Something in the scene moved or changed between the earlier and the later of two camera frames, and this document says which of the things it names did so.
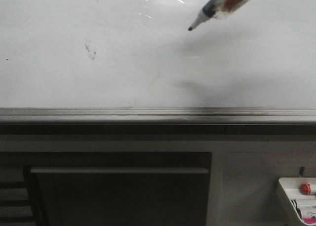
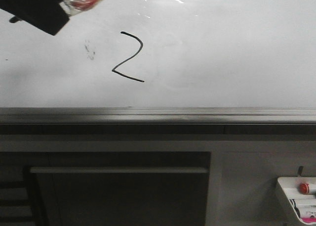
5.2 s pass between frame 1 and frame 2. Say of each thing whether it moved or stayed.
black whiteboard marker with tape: moved
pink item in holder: stayed
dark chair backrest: stayed
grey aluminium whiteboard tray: stayed
